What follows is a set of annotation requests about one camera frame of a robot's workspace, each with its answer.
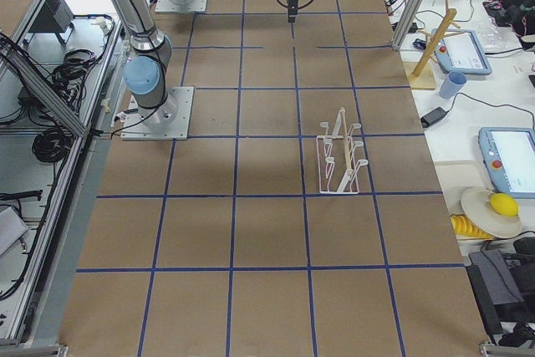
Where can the cream plate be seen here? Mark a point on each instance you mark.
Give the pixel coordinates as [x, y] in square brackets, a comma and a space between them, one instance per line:
[475, 202]

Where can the yellow lemon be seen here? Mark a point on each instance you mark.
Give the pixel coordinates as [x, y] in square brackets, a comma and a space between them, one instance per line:
[504, 205]

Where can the near teach pendant tablet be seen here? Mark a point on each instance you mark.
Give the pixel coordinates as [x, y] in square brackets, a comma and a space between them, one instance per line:
[508, 154]

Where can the far teach pendant tablet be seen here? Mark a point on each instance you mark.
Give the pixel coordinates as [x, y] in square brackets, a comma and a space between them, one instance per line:
[460, 51]

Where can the teach pendant tablet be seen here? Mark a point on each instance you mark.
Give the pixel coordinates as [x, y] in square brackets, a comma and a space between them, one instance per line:
[460, 51]
[508, 154]

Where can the white wire cup rack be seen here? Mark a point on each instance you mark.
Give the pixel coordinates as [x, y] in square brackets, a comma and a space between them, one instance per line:
[339, 156]

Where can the blue cup on desk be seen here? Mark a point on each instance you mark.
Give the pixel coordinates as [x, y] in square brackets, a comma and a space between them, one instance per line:
[452, 84]

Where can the wooden mug tree stand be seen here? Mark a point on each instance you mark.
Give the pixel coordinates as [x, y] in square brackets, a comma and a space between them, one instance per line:
[420, 75]

